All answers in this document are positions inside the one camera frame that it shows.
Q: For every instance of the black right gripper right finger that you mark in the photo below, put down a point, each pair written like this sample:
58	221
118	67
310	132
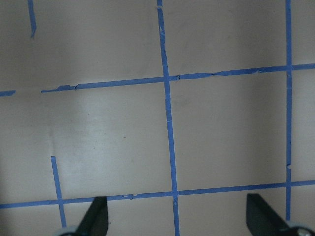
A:
262	220

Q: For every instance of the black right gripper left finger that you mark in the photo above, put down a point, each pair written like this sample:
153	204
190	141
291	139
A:
96	221

